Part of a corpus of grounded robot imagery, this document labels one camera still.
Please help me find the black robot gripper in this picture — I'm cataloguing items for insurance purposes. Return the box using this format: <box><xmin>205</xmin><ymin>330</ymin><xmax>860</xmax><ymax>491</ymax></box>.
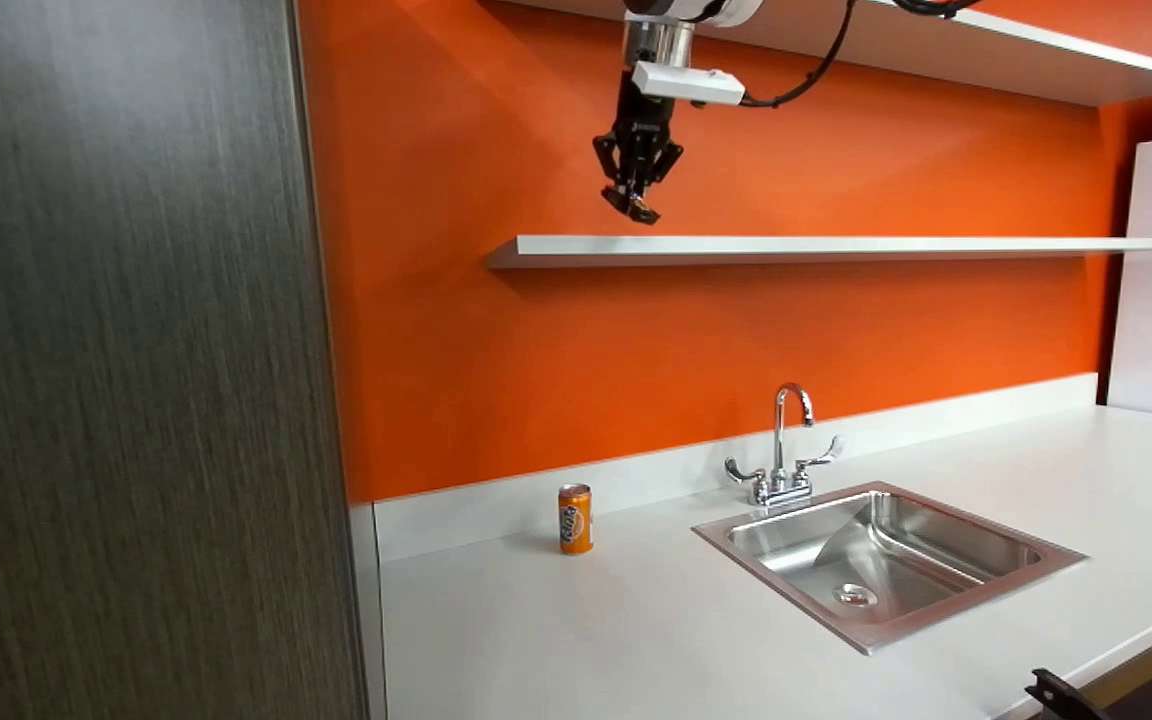
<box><xmin>593</xmin><ymin>77</ymin><xmax>684</xmax><ymax>200</ymax></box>

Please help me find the dark chocolate bar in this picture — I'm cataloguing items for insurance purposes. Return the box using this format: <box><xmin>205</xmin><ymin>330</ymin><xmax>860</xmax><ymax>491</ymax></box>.
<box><xmin>599</xmin><ymin>185</ymin><xmax>658</xmax><ymax>225</ymax></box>

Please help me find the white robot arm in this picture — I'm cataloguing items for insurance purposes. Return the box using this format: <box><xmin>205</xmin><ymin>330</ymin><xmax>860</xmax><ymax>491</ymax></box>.
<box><xmin>593</xmin><ymin>0</ymin><xmax>855</xmax><ymax>225</ymax></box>

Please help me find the orange soda can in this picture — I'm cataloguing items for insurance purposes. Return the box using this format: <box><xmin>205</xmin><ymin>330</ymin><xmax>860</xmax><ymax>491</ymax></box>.
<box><xmin>558</xmin><ymin>485</ymin><xmax>593</xmax><ymax>555</ymax></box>

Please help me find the chrome sink faucet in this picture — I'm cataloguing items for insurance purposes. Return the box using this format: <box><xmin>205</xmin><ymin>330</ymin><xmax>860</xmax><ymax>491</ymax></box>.
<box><xmin>724</xmin><ymin>382</ymin><xmax>840</xmax><ymax>512</ymax></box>

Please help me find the stainless steel sink basin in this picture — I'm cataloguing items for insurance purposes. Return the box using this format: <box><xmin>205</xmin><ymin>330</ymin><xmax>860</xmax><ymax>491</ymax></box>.
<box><xmin>694</xmin><ymin>485</ymin><xmax>1082</xmax><ymax>652</ymax></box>

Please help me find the dark wood cabinet panel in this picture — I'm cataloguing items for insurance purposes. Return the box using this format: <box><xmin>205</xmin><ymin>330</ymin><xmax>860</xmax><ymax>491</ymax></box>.
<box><xmin>0</xmin><ymin>0</ymin><xmax>369</xmax><ymax>720</ymax></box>

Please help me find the black object at edge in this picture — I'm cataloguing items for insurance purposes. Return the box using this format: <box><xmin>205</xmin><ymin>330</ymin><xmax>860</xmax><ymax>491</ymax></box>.
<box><xmin>1028</xmin><ymin>666</ymin><xmax>1106</xmax><ymax>720</ymax></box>

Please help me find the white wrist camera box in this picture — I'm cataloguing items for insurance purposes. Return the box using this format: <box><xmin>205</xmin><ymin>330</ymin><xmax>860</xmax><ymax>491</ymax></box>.
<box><xmin>631</xmin><ymin>60</ymin><xmax>745</xmax><ymax>102</ymax></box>

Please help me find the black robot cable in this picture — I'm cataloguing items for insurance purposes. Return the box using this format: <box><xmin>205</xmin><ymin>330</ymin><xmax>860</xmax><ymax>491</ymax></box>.
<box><xmin>741</xmin><ymin>0</ymin><xmax>865</xmax><ymax>112</ymax></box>

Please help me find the white bottom wall shelf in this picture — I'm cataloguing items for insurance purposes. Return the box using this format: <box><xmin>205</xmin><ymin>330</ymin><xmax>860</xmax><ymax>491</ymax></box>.
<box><xmin>486</xmin><ymin>233</ymin><xmax>1152</xmax><ymax>271</ymax></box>

